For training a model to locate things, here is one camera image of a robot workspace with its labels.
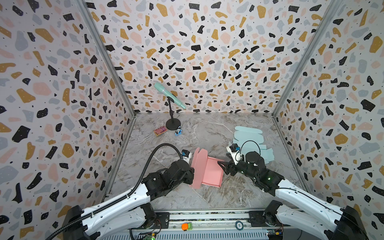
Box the small pink card box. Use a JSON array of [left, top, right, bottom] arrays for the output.
[[154, 126, 168, 137]]

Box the mint flat paper box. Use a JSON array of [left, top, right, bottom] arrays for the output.
[[233, 126, 275, 164]]

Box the orange button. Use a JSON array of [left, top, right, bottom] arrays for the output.
[[181, 222, 193, 231]]

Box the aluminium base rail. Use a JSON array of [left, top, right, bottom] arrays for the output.
[[101, 209, 321, 240]]

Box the mint green microphone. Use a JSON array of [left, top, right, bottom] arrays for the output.
[[154, 83, 187, 110]]

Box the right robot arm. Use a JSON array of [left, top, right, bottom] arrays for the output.
[[218, 152, 368, 240]]

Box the pink paper box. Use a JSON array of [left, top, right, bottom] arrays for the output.
[[191, 148, 224, 190]]

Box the small blue toy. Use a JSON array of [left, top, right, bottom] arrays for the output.
[[175, 126, 183, 136]]

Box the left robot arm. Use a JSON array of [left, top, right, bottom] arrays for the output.
[[63, 160, 195, 240]]

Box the black corrugated cable hose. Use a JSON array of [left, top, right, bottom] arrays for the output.
[[44, 143, 184, 240]]

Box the thin black camera cable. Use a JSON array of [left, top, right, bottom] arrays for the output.
[[239, 140, 261, 157]]

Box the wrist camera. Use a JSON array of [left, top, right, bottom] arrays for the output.
[[227, 144, 242, 165], [182, 150, 192, 164]]

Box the black microphone stand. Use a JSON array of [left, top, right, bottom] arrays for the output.
[[166, 97, 181, 131]]

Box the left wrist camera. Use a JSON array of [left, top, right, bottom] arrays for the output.
[[182, 150, 192, 164]]

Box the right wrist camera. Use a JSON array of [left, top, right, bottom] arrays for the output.
[[227, 144, 242, 165]]

